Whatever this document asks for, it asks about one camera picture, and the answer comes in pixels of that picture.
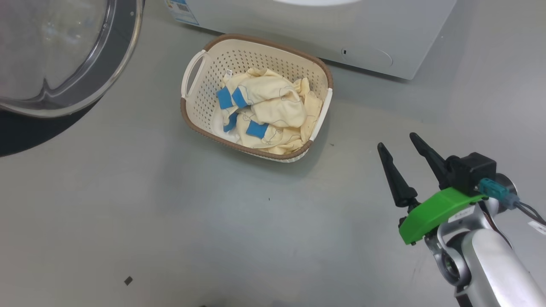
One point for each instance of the white front-load washing machine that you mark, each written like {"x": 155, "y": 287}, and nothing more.
{"x": 384, "y": 30}

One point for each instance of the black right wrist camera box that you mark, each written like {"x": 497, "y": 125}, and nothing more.
{"x": 469, "y": 170}

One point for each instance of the washing machine glass door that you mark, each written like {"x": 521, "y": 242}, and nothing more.
{"x": 64, "y": 42}

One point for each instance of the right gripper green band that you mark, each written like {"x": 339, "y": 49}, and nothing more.
{"x": 435, "y": 211}

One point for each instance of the blue energy label sticker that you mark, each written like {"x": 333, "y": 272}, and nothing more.
{"x": 183, "y": 10}

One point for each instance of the cream perforated laundry basket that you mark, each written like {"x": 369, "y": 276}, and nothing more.
{"x": 200, "y": 106}

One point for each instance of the right robot arm silver white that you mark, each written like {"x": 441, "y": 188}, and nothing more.
{"x": 490, "y": 264}

